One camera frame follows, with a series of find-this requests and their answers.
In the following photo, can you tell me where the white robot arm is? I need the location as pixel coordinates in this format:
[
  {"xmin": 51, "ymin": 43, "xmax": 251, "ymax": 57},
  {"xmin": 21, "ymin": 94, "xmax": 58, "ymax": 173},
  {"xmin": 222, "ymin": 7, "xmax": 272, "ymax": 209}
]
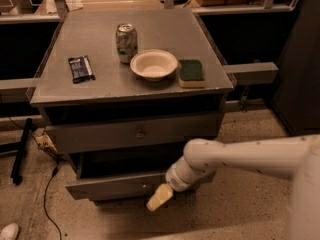
[{"xmin": 147, "ymin": 135, "xmax": 320, "ymax": 240}]

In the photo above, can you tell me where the grey drawer cabinet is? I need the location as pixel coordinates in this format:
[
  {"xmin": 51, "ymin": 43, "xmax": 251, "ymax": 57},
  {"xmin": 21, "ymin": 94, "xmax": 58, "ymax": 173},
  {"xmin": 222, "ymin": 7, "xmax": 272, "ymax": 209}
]
[{"xmin": 25, "ymin": 7, "xmax": 238, "ymax": 205}]

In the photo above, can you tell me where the black floor cable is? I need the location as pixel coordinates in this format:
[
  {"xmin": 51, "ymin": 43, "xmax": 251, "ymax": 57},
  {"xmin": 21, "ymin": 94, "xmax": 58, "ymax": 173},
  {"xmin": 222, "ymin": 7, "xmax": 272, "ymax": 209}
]
[{"xmin": 0, "ymin": 93, "xmax": 64, "ymax": 240}]

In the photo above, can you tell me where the white cloth on counter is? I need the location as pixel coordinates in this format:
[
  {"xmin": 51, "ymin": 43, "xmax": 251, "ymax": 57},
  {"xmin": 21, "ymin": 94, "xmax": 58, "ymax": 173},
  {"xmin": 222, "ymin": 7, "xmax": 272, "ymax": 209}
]
[{"xmin": 65, "ymin": 0, "xmax": 83, "ymax": 11}]

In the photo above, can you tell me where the white paper bowl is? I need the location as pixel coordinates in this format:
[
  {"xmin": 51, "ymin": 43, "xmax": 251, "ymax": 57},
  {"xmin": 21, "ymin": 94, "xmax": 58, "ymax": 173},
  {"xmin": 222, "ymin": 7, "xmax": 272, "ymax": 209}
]
[{"xmin": 130, "ymin": 49, "xmax": 178, "ymax": 81}]

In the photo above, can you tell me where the grey drawer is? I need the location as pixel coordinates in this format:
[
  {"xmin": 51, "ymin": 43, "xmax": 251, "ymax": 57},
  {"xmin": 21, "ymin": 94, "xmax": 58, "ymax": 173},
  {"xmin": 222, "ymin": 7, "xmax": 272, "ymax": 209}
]
[
  {"xmin": 66, "ymin": 150, "xmax": 181, "ymax": 202},
  {"xmin": 47, "ymin": 113, "xmax": 223, "ymax": 153}
]

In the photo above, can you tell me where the grey top drawer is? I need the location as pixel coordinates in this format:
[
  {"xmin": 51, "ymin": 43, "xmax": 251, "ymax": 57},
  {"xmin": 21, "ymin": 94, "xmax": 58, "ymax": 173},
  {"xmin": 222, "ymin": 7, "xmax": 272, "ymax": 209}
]
[{"xmin": 47, "ymin": 113, "xmax": 223, "ymax": 153}]

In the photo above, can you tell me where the dark blue snack packet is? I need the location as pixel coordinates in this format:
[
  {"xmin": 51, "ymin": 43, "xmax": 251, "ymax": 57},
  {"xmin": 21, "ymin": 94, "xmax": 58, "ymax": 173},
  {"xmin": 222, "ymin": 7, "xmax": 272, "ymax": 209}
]
[{"xmin": 68, "ymin": 55, "xmax": 95, "ymax": 84}]

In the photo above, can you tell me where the green silver soda can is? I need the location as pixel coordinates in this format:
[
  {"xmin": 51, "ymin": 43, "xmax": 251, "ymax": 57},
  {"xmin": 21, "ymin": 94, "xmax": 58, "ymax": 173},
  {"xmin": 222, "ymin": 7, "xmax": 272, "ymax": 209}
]
[{"xmin": 116, "ymin": 23, "xmax": 138, "ymax": 64}]

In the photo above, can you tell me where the black bar on floor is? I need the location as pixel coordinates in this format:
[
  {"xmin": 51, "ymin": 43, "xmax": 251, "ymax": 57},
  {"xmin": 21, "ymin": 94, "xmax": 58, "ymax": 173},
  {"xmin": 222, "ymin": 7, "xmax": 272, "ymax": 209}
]
[{"xmin": 11, "ymin": 118, "xmax": 32, "ymax": 185}]

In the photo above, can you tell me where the grey right rail beam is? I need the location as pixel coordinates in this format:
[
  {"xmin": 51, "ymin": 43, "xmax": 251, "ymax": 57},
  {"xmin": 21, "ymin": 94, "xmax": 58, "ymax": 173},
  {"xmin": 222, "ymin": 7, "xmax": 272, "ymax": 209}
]
[{"xmin": 223, "ymin": 62, "xmax": 279, "ymax": 86}]

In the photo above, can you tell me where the grey left rail beam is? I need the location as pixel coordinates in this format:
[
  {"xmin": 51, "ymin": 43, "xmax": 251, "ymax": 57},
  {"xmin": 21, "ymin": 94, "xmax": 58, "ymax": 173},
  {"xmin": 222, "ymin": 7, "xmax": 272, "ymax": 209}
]
[{"xmin": 0, "ymin": 78, "xmax": 39, "ymax": 103}]

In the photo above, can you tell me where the white shoe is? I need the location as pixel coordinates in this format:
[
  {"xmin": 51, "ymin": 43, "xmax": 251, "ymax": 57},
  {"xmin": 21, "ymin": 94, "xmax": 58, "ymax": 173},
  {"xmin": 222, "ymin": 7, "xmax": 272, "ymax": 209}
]
[{"xmin": 0, "ymin": 223, "xmax": 20, "ymax": 240}]

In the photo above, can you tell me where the green yellow sponge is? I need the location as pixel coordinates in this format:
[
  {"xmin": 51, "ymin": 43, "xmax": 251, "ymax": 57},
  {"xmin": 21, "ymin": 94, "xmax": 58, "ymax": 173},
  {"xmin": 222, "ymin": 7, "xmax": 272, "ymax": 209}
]
[{"xmin": 178, "ymin": 60, "xmax": 205, "ymax": 88}]

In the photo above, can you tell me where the white power strip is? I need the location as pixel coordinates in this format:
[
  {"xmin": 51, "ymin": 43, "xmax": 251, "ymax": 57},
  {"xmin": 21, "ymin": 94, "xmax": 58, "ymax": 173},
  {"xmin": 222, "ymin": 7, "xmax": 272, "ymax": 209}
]
[{"xmin": 36, "ymin": 134, "xmax": 57, "ymax": 153}]

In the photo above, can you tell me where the grey rail beam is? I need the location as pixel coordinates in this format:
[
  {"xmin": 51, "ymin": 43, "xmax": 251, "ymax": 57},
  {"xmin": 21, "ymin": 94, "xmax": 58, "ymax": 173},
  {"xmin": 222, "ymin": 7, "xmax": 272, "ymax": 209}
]
[
  {"xmin": 223, "ymin": 62, "xmax": 279, "ymax": 86},
  {"xmin": 0, "ymin": 78, "xmax": 39, "ymax": 103}
]

